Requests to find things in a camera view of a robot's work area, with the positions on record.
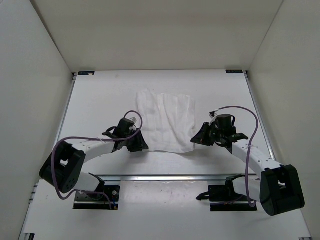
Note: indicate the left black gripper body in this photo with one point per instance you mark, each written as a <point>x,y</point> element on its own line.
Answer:
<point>127,135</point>

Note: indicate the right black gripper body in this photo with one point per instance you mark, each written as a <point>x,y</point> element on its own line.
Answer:
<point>216,134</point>

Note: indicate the white pleated skirt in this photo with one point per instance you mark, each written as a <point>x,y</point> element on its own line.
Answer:
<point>169,121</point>

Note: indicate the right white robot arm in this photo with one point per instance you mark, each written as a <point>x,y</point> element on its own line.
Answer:
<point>277,187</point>

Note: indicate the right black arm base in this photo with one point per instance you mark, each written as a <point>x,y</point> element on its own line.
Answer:
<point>223,198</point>

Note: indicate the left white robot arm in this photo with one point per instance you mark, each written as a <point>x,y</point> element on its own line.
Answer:
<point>63,168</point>

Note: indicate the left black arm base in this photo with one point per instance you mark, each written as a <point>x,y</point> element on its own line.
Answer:
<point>109,200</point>

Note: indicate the right blue corner label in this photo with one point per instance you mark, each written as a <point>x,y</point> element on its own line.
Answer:
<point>234,71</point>

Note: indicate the blue corner label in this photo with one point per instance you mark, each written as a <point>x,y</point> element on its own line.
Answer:
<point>86,73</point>
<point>234,71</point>

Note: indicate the left blue corner label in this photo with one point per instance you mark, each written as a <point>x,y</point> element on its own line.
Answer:
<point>86,73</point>

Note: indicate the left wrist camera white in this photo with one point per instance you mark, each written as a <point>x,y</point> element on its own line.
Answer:
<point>133,125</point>

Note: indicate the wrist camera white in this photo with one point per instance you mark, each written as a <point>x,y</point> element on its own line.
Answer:
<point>213,115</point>
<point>133,125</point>

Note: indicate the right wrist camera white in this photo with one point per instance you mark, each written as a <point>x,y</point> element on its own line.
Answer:
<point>213,115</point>

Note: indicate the aluminium front rail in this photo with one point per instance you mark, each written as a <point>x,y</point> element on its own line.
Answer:
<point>166,178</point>

